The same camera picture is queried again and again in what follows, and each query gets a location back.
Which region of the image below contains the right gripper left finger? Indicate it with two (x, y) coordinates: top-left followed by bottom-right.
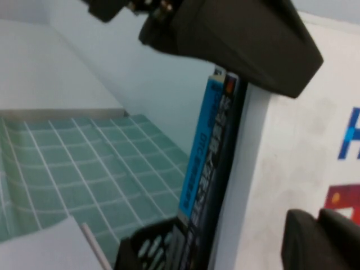
(282, 208), (322, 270)

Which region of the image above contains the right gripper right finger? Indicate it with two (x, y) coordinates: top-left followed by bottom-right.
(319, 208), (360, 270)

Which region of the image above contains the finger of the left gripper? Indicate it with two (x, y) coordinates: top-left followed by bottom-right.
(128, 0), (325, 99)
(86, 0), (129, 24)

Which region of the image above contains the white HEEC show catalogue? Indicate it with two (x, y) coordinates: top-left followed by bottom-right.
(238, 11), (360, 270)

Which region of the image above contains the black spine robotics book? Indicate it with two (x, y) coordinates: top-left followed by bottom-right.
(187, 72), (240, 270)

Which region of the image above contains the cyan spine book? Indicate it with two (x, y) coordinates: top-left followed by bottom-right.
(177, 73), (226, 224)

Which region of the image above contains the black mesh book holder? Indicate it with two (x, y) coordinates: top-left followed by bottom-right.
(114, 218), (197, 270)

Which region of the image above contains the green checked tablecloth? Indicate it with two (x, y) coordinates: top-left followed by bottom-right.
(0, 111), (192, 248)

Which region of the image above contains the white logistics vehicle brochure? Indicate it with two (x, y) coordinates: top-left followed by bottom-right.
(0, 215), (113, 270)

